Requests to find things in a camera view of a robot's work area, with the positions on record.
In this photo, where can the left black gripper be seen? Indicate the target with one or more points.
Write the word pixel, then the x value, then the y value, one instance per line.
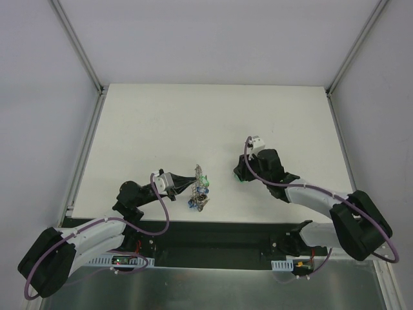
pixel 174 186

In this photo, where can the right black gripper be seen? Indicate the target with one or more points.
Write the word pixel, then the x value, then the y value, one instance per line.
pixel 242 169

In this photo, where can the metal disc keyring organizer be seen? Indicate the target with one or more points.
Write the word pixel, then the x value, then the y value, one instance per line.
pixel 200 199

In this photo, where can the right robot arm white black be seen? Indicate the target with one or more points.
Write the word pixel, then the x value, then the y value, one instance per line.
pixel 357 226

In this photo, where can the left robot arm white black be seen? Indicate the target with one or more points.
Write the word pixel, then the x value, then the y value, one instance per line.
pixel 59 252

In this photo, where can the blue key tag inner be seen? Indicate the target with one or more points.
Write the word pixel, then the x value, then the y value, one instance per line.
pixel 202 190

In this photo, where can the blue key tag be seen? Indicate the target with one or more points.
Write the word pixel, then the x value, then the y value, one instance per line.
pixel 202 190
pixel 192 204

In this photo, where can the blue key tag outer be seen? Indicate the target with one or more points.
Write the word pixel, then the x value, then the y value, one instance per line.
pixel 192 204

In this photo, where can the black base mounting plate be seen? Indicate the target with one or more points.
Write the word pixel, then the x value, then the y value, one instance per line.
pixel 207 245

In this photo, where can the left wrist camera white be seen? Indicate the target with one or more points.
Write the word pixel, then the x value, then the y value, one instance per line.
pixel 163 181

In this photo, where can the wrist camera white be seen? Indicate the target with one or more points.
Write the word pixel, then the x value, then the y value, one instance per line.
pixel 163 181
pixel 254 145

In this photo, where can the green tag key on ring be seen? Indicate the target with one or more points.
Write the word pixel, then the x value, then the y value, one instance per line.
pixel 204 181

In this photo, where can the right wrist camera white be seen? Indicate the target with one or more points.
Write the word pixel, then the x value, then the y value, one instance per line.
pixel 254 145

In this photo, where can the right slotted cable duct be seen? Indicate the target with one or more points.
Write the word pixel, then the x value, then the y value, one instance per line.
pixel 282 265

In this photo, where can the slotted cable duct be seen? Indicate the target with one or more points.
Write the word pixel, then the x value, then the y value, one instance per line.
pixel 282 265
pixel 122 261

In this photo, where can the left slotted cable duct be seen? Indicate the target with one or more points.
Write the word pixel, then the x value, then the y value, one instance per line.
pixel 122 261

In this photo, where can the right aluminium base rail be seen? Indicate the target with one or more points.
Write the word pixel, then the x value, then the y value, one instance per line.
pixel 383 251

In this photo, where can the right aluminium frame post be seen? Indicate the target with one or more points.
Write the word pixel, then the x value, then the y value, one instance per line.
pixel 361 38

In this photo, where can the aluminium frame post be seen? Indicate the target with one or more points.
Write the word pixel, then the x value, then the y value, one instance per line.
pixel 361 38
pixel 73 38

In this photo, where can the left aluminium frame post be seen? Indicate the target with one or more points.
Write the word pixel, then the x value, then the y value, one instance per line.
pixel 73 38

